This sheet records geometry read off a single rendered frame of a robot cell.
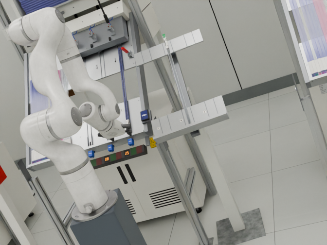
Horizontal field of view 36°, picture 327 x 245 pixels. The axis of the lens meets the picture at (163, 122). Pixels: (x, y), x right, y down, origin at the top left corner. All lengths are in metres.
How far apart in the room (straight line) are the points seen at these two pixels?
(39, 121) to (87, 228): 0.43
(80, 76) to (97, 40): 0.66
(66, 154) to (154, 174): 1.11
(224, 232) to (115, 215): 1.00
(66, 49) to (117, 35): 0.63
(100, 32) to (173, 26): 1.60
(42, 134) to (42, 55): 0.29
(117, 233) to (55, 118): 0.49
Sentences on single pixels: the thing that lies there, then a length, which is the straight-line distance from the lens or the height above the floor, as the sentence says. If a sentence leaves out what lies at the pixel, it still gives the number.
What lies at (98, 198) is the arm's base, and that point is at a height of 0.75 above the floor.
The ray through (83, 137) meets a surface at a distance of 2.58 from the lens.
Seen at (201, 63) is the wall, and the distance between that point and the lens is 4.31.
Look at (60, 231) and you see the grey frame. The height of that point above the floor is 0.30.
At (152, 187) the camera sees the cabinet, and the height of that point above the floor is 0.26.
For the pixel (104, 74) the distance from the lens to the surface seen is 2.67.
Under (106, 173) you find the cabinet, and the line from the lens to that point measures 2.95.
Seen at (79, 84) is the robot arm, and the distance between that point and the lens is 2.09.
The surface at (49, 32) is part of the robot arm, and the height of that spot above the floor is 1.35.
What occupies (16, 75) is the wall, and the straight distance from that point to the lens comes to 4.83.
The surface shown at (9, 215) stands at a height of 0.42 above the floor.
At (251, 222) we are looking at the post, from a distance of 2.75.
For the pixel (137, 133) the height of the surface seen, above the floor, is 0.72.
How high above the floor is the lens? 1.51
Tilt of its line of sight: 19 degrees down
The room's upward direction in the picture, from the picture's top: 24 degrees counter-clockwise
